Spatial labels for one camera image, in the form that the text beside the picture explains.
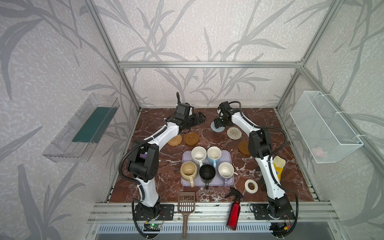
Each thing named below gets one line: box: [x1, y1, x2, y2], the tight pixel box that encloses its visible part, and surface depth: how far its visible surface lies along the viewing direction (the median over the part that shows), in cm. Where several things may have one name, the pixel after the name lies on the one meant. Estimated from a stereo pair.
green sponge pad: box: [72, 106, 119, 144], surface depth 67 cm
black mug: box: [199, 164, 216, 190], surface depth 81 cm
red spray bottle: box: [224, 186, 245, 231], surface depth 73 cm
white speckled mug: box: [191, 146, 207, 168], surface depth 88 cm
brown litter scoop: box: [177, 192, 196, 239], surface depth 78 cm
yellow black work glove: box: [273, 155, 286, 182], surface depth 91 cm
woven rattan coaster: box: [167, 134, 183, 147], surface depth 103 cm
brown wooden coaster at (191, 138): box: [183, 132, 199, 146], surface depth 104 cm
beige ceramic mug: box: [180, 161, 198, 188], surface depth 81 cm
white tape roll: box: [244, 179, 259, 194], surface depth 83 cm
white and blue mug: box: [207, 146, 222, 168], surface depth 87 cm
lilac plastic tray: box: [180, 146, 235, 189], surface depth 84 cm
